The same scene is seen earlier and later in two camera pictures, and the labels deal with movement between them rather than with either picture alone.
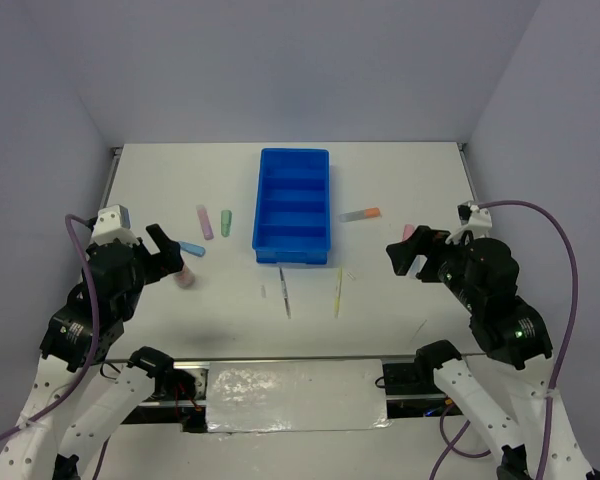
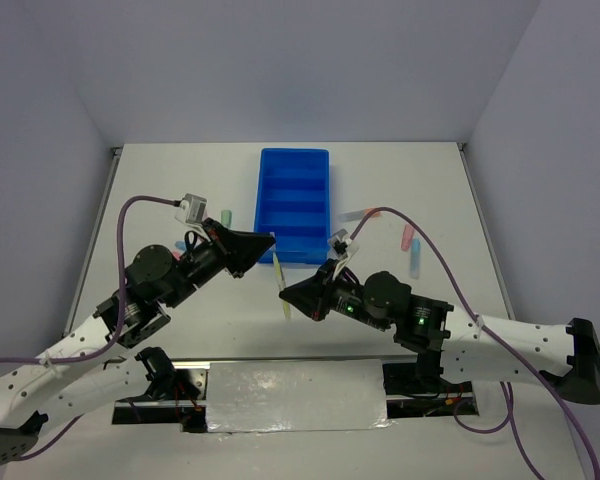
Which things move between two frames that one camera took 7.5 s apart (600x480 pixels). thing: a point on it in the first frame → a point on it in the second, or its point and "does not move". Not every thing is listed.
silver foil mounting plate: (294, 395) does not move
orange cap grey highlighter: (359, 214) does not move
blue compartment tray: (292, 213) does not move
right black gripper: (401, 253) → (312, 295)
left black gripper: (168, 259) → (237, 251)
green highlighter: (226, 220) does not move
